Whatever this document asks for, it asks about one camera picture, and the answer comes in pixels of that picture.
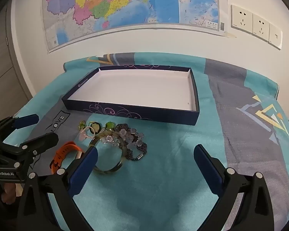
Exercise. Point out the tortoiseshell bangle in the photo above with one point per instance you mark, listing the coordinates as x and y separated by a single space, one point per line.
123 152

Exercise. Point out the colourful wall map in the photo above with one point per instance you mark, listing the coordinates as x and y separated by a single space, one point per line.
110 4

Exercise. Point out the grey door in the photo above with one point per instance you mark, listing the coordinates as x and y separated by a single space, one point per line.
12 77

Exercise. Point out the white wall switch plate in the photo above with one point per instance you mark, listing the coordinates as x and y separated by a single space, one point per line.
275 36

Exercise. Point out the person's left hand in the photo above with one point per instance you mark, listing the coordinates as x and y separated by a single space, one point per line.
12 192

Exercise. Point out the white wall socket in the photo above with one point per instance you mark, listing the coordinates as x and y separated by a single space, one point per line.
261 27
242 19

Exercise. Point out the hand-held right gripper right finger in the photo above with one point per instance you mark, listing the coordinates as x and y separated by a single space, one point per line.
207 170

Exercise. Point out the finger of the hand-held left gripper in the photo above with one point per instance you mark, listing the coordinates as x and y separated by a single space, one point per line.
44 140
26 121

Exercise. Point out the teal grey printed tablecloth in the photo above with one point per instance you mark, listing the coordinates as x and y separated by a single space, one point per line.
171 173

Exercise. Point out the orange smartwatch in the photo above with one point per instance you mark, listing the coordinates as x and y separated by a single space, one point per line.
65 149

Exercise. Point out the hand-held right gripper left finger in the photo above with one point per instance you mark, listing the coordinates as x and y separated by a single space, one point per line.
85 168

